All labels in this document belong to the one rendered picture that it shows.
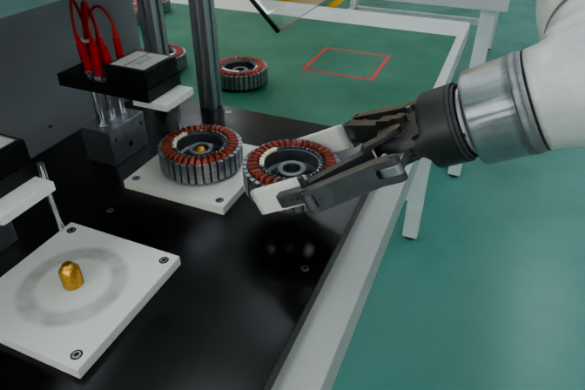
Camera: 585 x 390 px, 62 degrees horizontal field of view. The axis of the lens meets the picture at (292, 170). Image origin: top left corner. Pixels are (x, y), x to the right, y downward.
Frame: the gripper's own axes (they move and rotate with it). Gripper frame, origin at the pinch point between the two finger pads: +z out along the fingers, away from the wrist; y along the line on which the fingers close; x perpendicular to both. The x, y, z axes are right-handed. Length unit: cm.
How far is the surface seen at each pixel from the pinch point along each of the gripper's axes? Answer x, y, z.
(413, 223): -69, 94, 33
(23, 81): 23.7, 0.2, 32.9
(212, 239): -2.4, -7.6, 9.1
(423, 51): -9, 72, 2
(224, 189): 0.0, 0.2, 11.0
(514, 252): -92, 101, 7
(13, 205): 12.7, -21.2, 13.3
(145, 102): 13.9, 0.8, 15.3
